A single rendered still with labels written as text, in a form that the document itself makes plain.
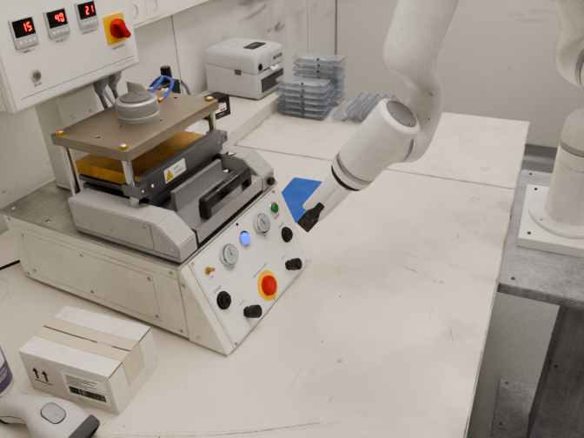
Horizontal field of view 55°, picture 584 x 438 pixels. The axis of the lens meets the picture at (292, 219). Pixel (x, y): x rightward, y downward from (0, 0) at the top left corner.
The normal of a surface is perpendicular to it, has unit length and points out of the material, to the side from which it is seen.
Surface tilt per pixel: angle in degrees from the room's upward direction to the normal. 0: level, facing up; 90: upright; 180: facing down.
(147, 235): 90
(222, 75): 90
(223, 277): 65
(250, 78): 91
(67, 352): 2
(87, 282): 90
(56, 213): 0
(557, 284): 0
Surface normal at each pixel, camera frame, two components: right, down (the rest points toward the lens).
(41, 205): -0.04, -0.85
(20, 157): 0.92, 0.18
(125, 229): -0.47, 0.48
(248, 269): 0.78, -0.16
